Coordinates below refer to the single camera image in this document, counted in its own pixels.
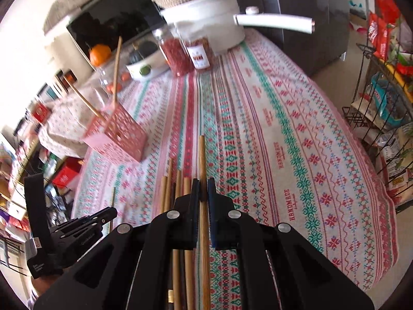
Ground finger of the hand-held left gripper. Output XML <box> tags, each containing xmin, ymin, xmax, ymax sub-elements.
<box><xmin>82</xmin><ymin>207</ymin><xmax>118</xmax><ymax>226</ymax></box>

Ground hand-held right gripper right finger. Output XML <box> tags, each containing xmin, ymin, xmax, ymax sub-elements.
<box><xmin>208</xmin><ymin>179</ymin><xmax>375</xmax><ymax>310</ymax></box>

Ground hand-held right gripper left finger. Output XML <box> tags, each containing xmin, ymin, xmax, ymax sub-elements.
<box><xmin>34</xmin><ymin>178</ymin><xmax>202</xmax><ymax>310</ymax></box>

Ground wooden chopstick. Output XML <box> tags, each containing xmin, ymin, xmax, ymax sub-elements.
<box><xmin>159</xmin><ymin>174</ymin><xmax>168</xmax><ymax>215</ymax></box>
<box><xmin>110</xmin><ymin>187</ymin><xmax>116</xmax><ymax>233</ymax></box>
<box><xmin>163</xmin><ymin>158</ymin><xmax>174</xmax><ymax>214</ymax></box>
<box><xmin>172</xmin><ymin>169</ymin><xmax>182</xmax><ymax>310</ymax></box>
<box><xmin>198</xmin><ymin>135</ymin><xmax>212</xmax><ymax>310</ymax></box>
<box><xmin>183</xmin><ymin>177</ymin><xmax>196</xmax><ymax>310</ymax></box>

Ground dark chopstick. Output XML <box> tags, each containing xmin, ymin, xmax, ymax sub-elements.
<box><xmin>179</xmin><ymin>250</ymin><xmax>188</xmax><ymax>310</ymax></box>

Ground pink perforated utensil holder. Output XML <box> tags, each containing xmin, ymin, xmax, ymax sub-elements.
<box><xmin>83</xmin><ymin>103</ymin><xmax>149</xmax><ymax>162</ymax></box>

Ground red box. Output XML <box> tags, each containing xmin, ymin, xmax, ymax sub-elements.
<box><xmin>52</xmin><ymin>164</ymin><xmax>81</xmax><ymax>186</ymax></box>

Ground patterned red green tablecloth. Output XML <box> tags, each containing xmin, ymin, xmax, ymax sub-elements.
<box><xmin>71</xmin><ymin>29</ymin><xmax>399</xmax><ymax>310</ymax></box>

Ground white red-flowered cloth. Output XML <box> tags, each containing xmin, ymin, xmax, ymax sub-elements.
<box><xmin>39</xmin><ymin>71</ymin><xmax>108</xmax><ymax>159</ymax></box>

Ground chopsticks in pink holder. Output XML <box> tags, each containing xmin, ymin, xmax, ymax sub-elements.
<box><xmin>64</xmin><ymin>77</ymin><xmax>104</xmax><ymax>121</ymax></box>

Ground clear glass jar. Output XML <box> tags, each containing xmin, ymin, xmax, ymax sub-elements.
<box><xmin>96</xmin><ymin>64</ymin><xmax>131</xmax><ymax>104</ymax></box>

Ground white bowl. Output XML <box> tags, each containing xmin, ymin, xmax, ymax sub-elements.
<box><xmin>126</xmin><ymin>50</ymin><xmax>169</xmax><ymax>81</ymax></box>

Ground clear jar with red label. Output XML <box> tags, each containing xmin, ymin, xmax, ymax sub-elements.
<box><xmin>181</xmin><ymin>35</ymin><xmax>215</xmax><ymax>70</ymax></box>

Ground bunch of wooden chopsticks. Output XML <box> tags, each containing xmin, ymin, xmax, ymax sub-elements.
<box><xmin>112</xmin><ymin>36</ymin><xmax>123</xmax><ymax>106</ymax></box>

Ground clear jar of red berries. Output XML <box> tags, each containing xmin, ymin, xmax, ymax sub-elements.
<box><xmin>152</xmin><ymin>27</ymin><xmax>191</xmax><ymax>76</ymax></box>

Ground dark green squash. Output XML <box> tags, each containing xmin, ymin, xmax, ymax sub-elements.
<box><xmin>129</xmin><ymin>40</ymin><xmax>158</xmax><ymax>65</ymax></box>

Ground orange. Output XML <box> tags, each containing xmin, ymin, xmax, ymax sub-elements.
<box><xmin>90</xmin><ymin>44</ymin><xmax>112</xmax><ymax>67</ymax></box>

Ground black microwave oven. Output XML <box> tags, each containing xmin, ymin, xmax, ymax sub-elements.
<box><xmin>66</xmin><ymin>0</ymin><xmax>168</xmax><ymax>59</ymax></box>

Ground grey floral cloth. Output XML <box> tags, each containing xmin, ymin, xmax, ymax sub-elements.
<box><xmin>43</xmin><ymin>0</ymin><xmax>149</xmax><ymax>34</ymax></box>

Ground grey refrigerator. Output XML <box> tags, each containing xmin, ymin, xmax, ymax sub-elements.
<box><xmin>255</xmin><ymin>0</ymin><xmax>351</xmax><ymax>76</ymax></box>

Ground black wire rack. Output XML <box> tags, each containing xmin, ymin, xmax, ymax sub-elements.
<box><xmin>342</xmin><ymin>42</ymin><xmax>413</xmax><ymax>214</ymax></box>

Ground white pot with handle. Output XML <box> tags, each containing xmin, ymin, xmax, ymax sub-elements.
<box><xmin>160</xmin><ymin>0</ymin><xmax>315</xmax><ymax>57</ymax></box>

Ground wire basket with groceries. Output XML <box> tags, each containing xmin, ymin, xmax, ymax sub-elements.
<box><xmin>350</xmin><ymin>0</ymin><xmax>413</xmax><ymax>207</ymax></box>

